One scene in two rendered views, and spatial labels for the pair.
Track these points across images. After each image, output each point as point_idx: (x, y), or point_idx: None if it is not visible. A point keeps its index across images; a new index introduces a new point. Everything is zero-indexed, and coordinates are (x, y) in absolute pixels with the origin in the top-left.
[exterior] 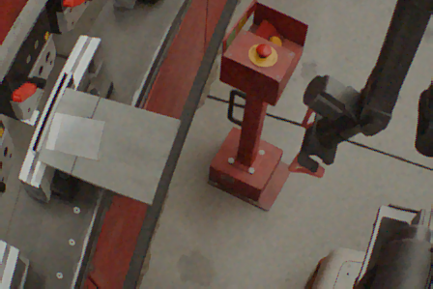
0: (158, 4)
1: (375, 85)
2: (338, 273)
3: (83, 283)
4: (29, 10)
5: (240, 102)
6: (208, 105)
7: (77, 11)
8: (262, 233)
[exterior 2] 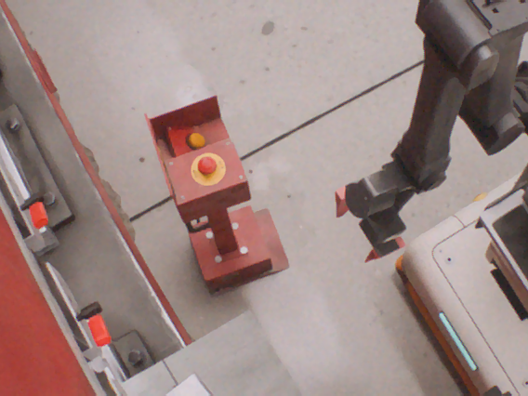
0: (78, 217)
1: (426, 154)
2: (438, 266)
3: None
4: (99, 394)
5: (162, 197)
6: (139, 228)
7: (86, 326)
8: (308, 291)
